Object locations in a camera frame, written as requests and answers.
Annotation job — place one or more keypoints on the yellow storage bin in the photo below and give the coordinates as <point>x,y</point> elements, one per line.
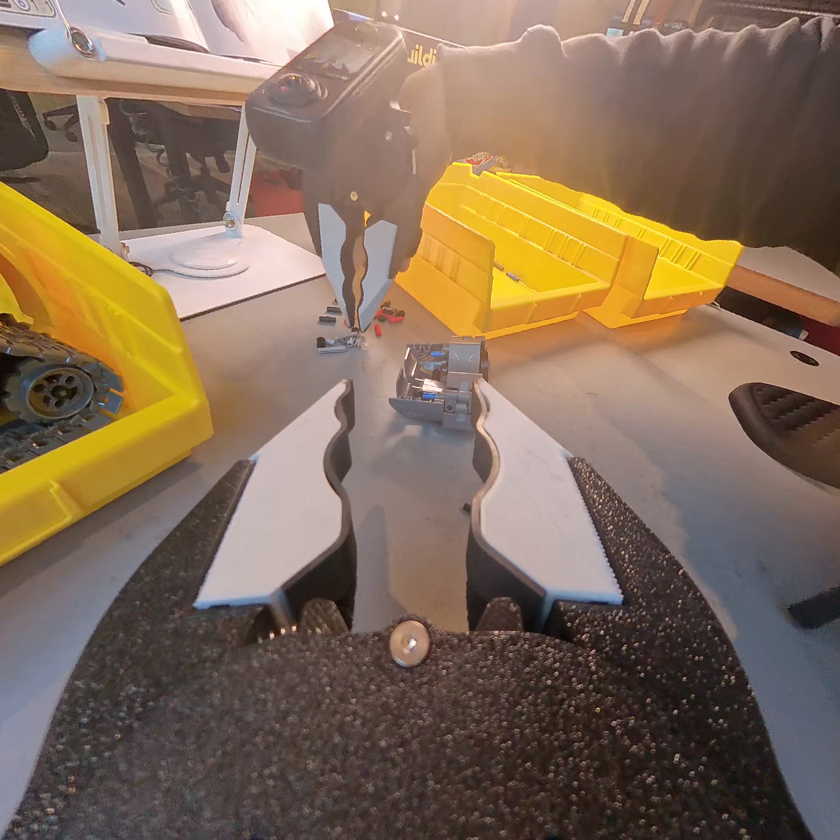
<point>131,315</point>
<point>689,275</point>
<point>459,262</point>

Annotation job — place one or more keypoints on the grey desk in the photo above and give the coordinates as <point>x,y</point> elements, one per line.
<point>590,426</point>

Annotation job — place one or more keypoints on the black chair armrest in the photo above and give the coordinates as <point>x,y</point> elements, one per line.
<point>787,420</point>

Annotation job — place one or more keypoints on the yellow toy bulldozer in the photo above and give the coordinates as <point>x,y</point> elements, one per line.
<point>52,387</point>

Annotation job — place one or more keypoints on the grey twin engine brick model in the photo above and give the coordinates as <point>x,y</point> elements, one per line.
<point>459,367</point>

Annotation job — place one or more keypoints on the small brick parts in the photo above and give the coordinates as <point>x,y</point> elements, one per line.
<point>394,315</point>

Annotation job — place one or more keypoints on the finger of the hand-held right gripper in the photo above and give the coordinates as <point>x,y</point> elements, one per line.
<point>382,256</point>
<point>336,256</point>

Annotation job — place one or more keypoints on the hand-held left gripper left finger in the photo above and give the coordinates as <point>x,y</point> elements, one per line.
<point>275,512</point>

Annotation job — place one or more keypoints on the black desk grommet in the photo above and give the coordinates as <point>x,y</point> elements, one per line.
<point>804,358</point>

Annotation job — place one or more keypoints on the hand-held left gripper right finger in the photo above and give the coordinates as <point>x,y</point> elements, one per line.
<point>544,518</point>

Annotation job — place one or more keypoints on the black office chair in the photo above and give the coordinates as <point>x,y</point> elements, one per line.
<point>184,151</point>

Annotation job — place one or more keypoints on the instruction booklet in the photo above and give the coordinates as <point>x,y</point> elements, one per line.
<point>262,26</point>

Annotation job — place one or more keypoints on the wooden edged table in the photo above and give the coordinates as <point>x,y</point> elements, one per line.
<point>787,295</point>

